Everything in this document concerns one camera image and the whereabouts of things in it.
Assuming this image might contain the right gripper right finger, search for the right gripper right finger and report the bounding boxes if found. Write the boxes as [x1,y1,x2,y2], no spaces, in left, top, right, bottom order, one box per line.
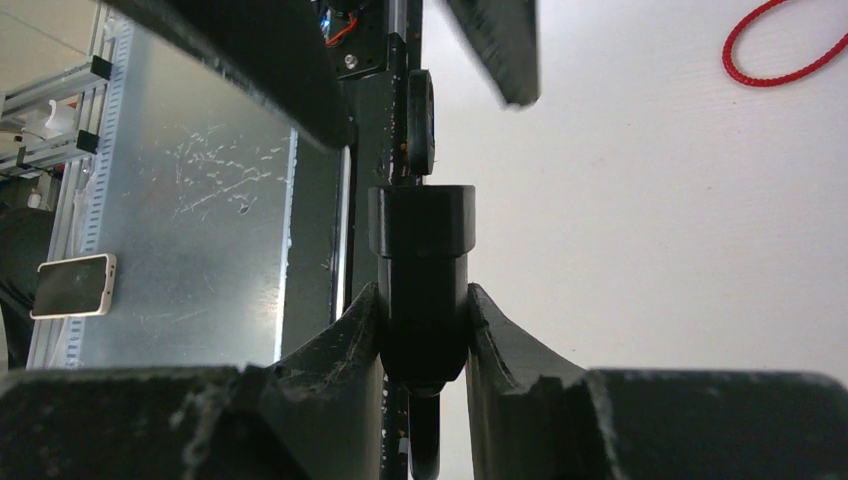
[466,284,847,479]

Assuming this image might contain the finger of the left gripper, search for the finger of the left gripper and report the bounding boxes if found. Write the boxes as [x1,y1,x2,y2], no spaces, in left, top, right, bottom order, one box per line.
[110,0,355,150]
[446,0,540,108]

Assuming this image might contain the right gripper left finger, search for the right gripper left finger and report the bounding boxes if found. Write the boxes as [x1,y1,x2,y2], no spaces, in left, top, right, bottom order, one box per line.
[1,284,383,479]

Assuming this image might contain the black padlock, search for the black padlock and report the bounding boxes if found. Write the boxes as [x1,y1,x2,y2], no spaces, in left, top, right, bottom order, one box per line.
[368,185,476,479]

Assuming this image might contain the smartphone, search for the smartphone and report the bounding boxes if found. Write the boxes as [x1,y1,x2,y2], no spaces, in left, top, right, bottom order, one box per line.
[29,253,117,320]

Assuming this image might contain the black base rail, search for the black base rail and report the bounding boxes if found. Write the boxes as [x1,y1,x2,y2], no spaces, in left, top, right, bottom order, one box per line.
[282,1,422,479]

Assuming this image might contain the red cable lock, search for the red cable lock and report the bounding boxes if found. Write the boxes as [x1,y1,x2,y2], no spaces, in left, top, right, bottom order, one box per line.
[719,1,847,89]

